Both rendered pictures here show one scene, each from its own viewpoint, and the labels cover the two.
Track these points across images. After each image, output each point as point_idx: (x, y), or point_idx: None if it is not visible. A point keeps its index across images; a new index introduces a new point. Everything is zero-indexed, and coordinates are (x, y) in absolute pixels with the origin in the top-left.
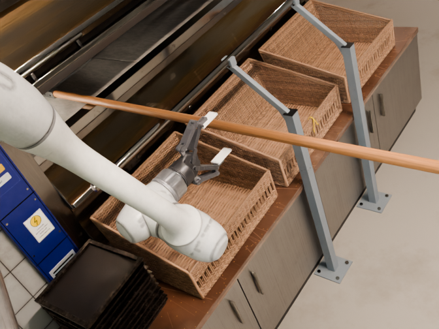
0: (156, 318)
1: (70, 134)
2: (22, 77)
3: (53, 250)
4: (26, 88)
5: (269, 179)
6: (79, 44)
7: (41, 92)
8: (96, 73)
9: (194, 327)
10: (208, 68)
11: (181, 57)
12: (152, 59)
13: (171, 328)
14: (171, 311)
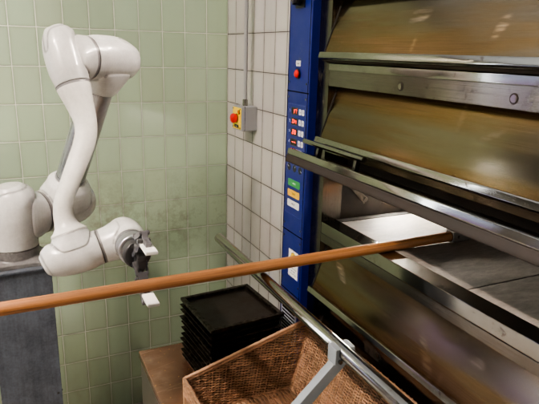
0: (204, 385)
1: (70, 107)
2: (59, 54)
3: (289, 292)
4: (50, 58)
5: None
6: (353, 165)
7: (298, 163)
8: (482, 264)
9: (163, 402)
10: None
11: (520, 372)
12: (459, 300)
13: (182, 390)
14: (199, 396)
